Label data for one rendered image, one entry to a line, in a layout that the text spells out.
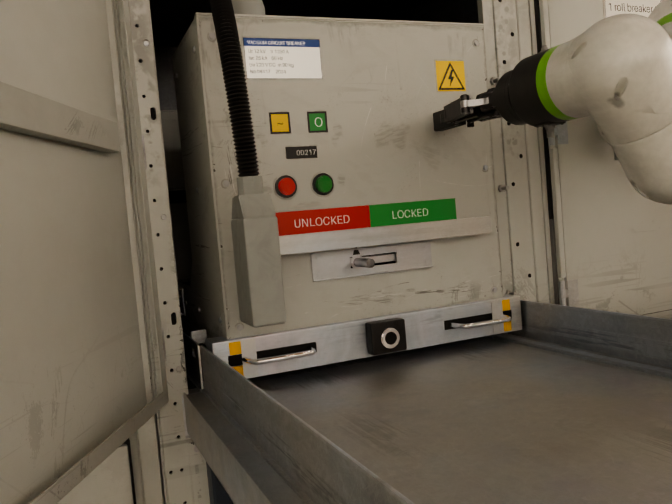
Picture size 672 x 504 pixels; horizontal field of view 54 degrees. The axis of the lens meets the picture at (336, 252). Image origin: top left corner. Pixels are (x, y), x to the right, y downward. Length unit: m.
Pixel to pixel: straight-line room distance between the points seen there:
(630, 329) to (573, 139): 0.43
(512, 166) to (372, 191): 0.31
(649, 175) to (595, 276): 0.54
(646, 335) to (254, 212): 0.56
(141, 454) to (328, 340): 0.32
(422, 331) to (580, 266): 0.37
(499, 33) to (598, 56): 0.52
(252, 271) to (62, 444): 0.30
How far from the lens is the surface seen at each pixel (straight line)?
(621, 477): 0.64
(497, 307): 1.15
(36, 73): 0.80
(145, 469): 1.04
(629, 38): 0.78
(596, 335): 1.07
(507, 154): 1.24
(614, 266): 1.37
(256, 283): 0.86
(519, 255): 1.25
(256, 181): 0.88
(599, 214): 1.34
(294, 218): 0.99
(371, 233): 0.99
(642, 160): 0.82
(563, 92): 0.82
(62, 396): 0.78
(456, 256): 1.12
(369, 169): 1.04
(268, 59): 1.01
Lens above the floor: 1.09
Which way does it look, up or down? 3 degrees down
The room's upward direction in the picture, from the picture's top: 5 degrees counter-clockwise
